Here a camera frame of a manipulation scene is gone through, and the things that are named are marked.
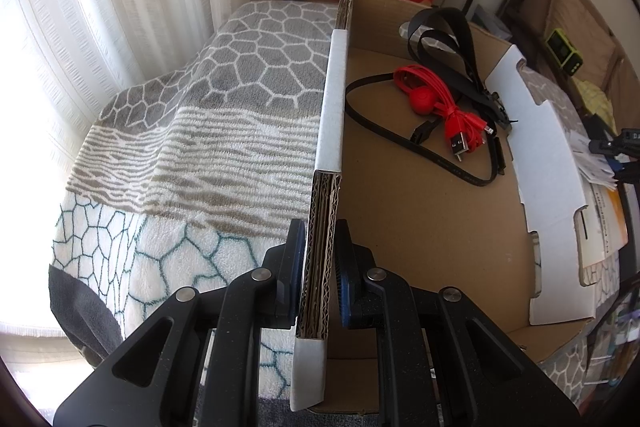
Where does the brown cardboard box tray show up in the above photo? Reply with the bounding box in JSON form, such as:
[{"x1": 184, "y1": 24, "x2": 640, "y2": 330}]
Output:
[{"x1": 299, "y1": 0, "x2": 596, "y2": 414}]

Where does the red usb cable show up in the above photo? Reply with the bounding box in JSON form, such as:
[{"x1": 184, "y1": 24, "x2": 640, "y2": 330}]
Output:
[{"x1": 392, "y1": 64, "x2": 497, "y2": 163}]

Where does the white paper leaflet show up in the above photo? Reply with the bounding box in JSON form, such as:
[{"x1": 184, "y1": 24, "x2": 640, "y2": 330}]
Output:
[{"x1": 568, "y1": 130, "x2": 616, "y2": 191}]

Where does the white orange passport box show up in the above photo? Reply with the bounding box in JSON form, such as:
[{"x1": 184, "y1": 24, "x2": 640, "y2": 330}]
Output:
[{"x1": 575, "y1": 181, "x2": 628, "y2": 286}]

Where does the yellow checked cloth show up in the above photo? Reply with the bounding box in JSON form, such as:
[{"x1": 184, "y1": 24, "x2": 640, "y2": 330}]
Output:
[{"x1": 570, "y1": 77, "x2": 617, "y2": 133}]

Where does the green small device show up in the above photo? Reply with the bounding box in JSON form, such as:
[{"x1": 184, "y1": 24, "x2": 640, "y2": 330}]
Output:
[{"x1": 546, "y1": 28, "x2": 584, "y2": 77}]

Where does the grey white patterned blanket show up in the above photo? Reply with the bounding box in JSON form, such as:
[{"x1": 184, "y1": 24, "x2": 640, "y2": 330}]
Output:
[{"x1": 49, "y1": 1, "x2": 587, "y2": 426}]

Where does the brown sofa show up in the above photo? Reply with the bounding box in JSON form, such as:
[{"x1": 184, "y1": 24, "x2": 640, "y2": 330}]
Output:
[{"x1": 498, "y1": 0, "x2": 639, "y2": 129}]

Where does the white sheer curtain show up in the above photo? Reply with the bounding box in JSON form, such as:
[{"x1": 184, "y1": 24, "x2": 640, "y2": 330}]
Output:
[{"x1": 1, "y1": 0, "x2": 247, "y2": 337}]

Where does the black flat cable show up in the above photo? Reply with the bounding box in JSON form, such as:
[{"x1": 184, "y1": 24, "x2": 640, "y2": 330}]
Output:
[{"x1": 344, "y1": 74, "x2": 508, "y2": 188}]

